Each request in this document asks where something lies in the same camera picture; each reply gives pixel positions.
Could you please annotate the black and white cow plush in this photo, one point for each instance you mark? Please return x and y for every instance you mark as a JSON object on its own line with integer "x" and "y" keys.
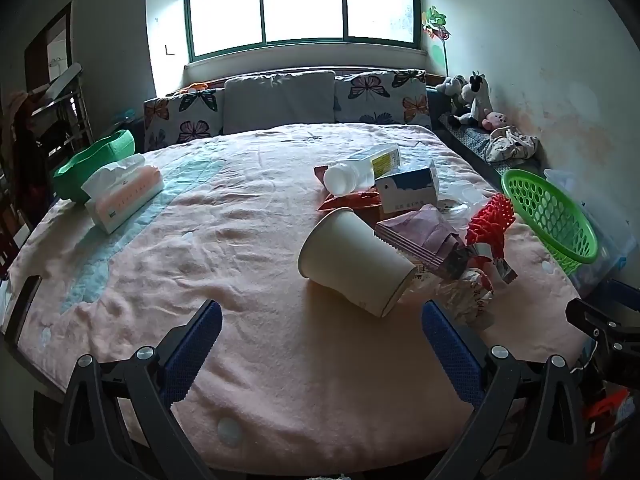
{"x": 475, "y": 97}

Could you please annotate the small butterfly print pillow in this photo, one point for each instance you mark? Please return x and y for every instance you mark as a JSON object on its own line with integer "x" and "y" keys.
{"x": 185, "y": 117}

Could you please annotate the red spiky foam net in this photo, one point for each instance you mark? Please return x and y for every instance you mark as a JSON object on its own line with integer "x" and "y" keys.
{"x": 492, "y": 220}

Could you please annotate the blue and white carton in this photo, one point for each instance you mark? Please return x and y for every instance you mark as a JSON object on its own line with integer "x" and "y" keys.
{"x": 407, "y": 187}

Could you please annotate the pink striped packet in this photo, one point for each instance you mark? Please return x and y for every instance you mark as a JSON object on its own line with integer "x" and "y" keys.
{"x": 425, "y": 232}

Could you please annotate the pink tissue pack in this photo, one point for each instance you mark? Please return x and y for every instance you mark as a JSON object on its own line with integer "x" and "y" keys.
{"x": 130, "y": 192}

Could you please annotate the green framed window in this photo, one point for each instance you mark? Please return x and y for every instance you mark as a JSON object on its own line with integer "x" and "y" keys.
{"x": 300, "y": 10}

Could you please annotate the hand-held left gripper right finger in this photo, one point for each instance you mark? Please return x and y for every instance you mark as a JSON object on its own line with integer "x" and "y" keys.
{"x": 447, "y": 350}

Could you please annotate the white plastic bottle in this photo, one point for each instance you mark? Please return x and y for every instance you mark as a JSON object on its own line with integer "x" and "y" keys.
{"x": 350, "y": 175}

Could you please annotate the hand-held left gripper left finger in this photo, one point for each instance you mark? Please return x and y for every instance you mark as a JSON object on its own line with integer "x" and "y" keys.
{"x": 200, "y": 345}

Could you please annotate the green plastic basket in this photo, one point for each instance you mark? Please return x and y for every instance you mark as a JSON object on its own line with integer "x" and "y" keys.
{"x": 555, "y": 215}

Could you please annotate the grey cushion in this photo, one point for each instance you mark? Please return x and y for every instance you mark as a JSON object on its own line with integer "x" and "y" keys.
{"x": 280, "y": 102}

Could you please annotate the large butterfly print pillow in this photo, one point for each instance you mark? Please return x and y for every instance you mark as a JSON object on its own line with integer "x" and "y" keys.
{"x": 380, "y": 97}

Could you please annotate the grey plush toy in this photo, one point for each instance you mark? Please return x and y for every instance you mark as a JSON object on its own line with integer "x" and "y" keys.
{"x": 450, "y": 87}

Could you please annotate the pink plush toy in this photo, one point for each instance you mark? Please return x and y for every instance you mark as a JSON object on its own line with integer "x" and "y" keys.
{"x": 495, "y": 120}

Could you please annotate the red snack wrapper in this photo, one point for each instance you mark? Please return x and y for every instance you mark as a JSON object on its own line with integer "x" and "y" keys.
{"x": 345, "y": 202}

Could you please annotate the clear plastic container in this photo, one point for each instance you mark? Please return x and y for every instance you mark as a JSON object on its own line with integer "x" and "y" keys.
{"x": 462, "y": 195}

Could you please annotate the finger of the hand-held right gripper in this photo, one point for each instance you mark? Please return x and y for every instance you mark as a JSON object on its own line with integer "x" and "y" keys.
{"x": 600, "y": 327}

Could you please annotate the crumpled beige cloth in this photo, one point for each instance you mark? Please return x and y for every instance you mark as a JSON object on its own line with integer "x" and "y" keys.
{"x": 512, "y": 145}

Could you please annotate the grey patterned mat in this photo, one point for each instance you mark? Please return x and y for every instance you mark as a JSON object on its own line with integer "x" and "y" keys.
{"x": 470, "y": 137}

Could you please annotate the green plastic basin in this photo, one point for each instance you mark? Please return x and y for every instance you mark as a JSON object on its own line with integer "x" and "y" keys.
{"x": 80, "y": 170}

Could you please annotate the red plastic object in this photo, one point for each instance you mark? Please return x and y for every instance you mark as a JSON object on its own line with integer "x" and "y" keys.
{"x": 605, "y": 405}

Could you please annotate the crumpled foil wrapper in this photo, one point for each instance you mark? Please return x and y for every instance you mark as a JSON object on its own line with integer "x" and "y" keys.
{"x": 470, "y": 290}

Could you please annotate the dark wooden rack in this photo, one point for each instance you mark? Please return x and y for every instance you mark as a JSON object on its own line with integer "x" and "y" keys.
{"x": 50, "y": 125}

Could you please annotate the cream paper cup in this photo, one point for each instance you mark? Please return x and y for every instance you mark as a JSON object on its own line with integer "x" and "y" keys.
{"x": 355, "y": 260}

